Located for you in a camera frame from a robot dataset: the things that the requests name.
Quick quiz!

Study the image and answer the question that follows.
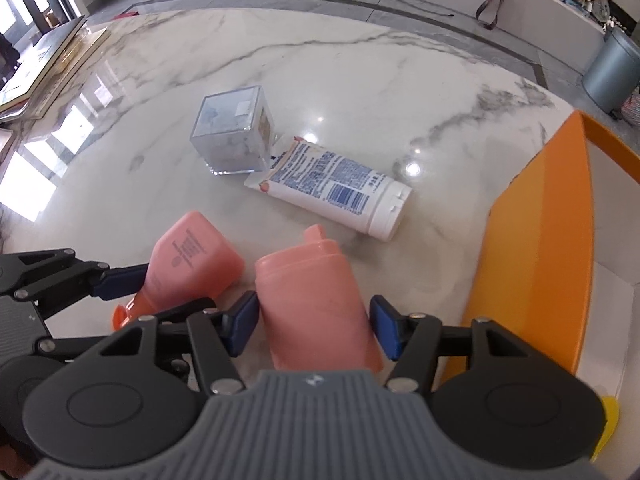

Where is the orange cardboard box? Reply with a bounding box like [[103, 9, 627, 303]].
[[460, 110, 640, 411]]

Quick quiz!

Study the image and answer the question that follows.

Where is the yellow round container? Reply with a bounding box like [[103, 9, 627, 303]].
[[590, 395, 621, 464]]

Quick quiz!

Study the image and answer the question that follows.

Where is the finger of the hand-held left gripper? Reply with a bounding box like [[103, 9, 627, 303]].
[[0, 248, 152, 307], [37, 298, 217, 361]]

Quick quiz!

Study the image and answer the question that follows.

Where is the white lotion tube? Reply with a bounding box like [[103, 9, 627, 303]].
[[244, 135, 414, 241]]

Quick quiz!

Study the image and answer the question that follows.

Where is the grey-blue trash can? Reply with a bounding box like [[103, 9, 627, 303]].
[[582, 25, 640, 112]]

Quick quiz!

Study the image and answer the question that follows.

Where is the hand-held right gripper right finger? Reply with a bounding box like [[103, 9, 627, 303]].
[[369, 296, 538, 395]]

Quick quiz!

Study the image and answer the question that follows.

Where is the pink bottle orange cap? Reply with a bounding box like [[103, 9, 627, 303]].
[[111, 210, 246, 332]]

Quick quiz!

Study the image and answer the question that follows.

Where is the pink cylindrical bottle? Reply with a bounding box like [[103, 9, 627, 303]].
[[254, 225, 385, 374]]

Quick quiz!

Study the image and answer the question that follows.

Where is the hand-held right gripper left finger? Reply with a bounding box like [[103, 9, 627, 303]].
[[99, 290, 261, 396]]

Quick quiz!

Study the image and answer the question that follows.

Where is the clear plastic cube box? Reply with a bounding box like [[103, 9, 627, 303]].
[[189, 85, 275, 177]]

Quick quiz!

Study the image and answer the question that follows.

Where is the pink white woven bag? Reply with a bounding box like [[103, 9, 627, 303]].
[[620, 92, 640, 127]]

